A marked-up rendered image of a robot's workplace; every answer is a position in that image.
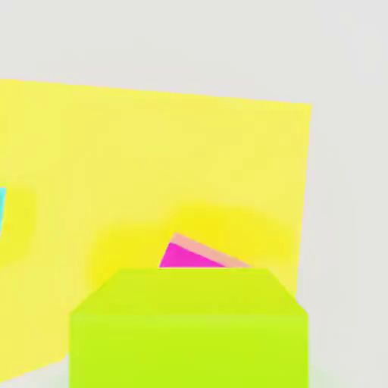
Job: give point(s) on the small lime green cube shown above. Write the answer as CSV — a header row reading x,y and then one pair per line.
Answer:
x,y
188,339

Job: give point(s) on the large yellow box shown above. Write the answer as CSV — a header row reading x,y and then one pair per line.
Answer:
x,y
151,157

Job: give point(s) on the small magenta cube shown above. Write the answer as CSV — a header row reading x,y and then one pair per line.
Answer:
x,y
188,257

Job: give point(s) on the small cyan cube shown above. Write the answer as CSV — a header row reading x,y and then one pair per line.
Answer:
x,y
2,206

